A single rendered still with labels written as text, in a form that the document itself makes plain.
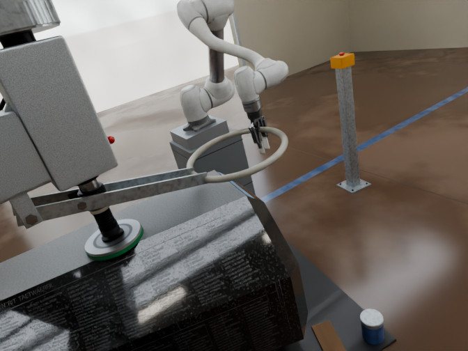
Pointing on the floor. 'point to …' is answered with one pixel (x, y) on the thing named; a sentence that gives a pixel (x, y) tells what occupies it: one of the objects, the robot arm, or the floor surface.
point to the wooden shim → (327, 337)
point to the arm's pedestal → (217, 159)
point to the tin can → (372, 326)
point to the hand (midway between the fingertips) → (263, 145)
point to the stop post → (347, 122)
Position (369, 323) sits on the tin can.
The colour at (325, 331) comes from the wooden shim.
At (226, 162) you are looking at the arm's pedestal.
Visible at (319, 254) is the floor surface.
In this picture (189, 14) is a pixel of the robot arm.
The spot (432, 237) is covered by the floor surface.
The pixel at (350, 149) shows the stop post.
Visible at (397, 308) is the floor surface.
